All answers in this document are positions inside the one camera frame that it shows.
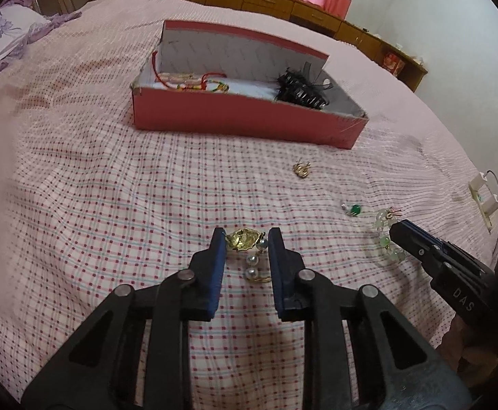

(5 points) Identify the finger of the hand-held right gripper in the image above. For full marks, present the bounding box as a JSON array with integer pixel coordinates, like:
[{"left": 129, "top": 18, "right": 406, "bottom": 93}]
[
  {"left": 396, "top": 219, "right": 495, "bottom": 283},
  {"left": 389, "top": 222, "right": 489, "bottom": 322}
]

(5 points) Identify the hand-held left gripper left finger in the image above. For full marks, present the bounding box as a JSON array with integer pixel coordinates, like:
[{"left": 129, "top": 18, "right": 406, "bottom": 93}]
[{"left": 20, "top": 227, "right": 228, "bottom": 410}]

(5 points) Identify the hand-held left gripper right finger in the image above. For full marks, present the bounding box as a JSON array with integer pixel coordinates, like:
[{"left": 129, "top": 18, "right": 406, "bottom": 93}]
[{"left": 268, "top": 227, "right": 473, "bottom": 410}]

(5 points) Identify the green bead bracelet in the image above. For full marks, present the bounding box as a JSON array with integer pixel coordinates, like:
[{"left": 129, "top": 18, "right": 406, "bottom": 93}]
[{"left": 372, "top": 207, "right": 405, "bottom": 264}]

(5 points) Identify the gold pearl drop earring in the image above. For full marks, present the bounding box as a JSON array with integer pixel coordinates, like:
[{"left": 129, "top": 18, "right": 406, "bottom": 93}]
[{"left": 227, "top": 229, "right": 273, "bottom": 283}]

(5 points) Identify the red cardboard box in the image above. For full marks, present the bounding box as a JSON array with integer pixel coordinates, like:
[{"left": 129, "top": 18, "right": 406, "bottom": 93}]
[{"left": 130, "top": 19, "right": 369, "bottom": 150}]

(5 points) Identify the rainbow bracelet with gold bell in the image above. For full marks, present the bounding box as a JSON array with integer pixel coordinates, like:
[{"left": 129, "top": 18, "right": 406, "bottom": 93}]
[{"left": 205, "top": 78, "right": 231, "bottom": 94}]

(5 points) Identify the black lace hair claw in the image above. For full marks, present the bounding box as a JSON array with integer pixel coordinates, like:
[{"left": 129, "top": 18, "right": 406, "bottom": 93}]
[{"left": 272, "top": 62, "right": 333, "bottom": 111}]

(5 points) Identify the pink hair clip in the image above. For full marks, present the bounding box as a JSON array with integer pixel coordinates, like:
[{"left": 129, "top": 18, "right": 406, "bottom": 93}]
[{"left": 163, "top": 72, "right": 202, "bottom": 88}]

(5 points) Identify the red string cord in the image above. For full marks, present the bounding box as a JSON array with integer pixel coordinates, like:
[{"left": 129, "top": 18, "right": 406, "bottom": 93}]
[{"left": 152, "top": 51, "right": 228, "bottom": 91}]

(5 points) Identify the white power strip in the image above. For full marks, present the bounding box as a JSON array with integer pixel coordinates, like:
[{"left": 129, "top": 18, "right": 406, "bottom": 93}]
[{"left": 468, "top": 172, "right": 498, "bottom": 234}]

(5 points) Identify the small red gift box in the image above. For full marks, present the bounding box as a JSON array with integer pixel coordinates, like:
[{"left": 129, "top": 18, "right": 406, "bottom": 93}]
[{"left": 381, "top": 51, "right": 405, "bottom": 78}]

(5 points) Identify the long wooden cabinet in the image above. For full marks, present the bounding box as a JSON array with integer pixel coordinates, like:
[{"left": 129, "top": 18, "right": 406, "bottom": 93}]
[{"left": 134, "top": 0, "right": 429, "bottom": 92}]

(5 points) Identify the purple floral pillow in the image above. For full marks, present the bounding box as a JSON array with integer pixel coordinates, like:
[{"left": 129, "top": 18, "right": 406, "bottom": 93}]
[{"left": 0, "top": 0, "right": 83, "bottom": 99}]

